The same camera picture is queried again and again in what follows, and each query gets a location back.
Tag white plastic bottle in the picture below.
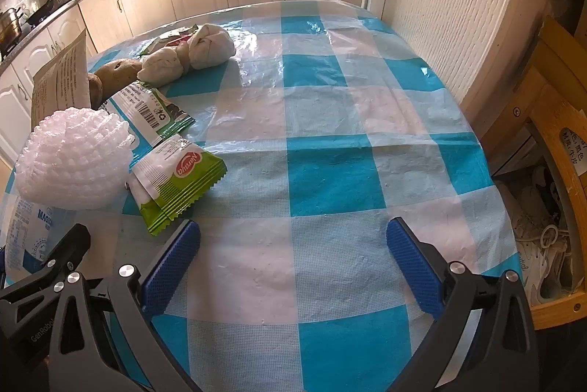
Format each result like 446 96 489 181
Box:
0 195 76 283

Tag white green barcode wrapper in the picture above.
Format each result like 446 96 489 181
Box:
103 80 196 147

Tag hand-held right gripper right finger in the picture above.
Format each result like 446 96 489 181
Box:
373 217 538 392

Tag brown printed paper bag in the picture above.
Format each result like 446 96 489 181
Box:
31 28 92 127

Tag black wok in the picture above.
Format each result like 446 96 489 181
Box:
25 0 62 26

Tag brown bread bag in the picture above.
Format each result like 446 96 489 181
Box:
88 58 144 105

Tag red snack wrapper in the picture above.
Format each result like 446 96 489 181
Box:
139 24 199 56

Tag white foam fruit net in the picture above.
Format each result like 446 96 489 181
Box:
15 107 136 210

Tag steel cooking pot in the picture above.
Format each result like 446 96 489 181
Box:
0 7 23 47

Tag white knotted plastic bags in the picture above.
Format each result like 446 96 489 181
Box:
186 23 236 70

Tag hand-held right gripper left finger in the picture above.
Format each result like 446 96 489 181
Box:
48 219 203 392

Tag white shoes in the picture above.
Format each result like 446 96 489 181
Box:
497 172 583 305

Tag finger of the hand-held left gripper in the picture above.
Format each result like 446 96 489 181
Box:
0 223 92 371

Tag blue white checkered tablecloth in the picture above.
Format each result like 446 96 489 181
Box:
0 0 524 392

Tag green white snack wrapper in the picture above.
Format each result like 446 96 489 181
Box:
130 134 229 235

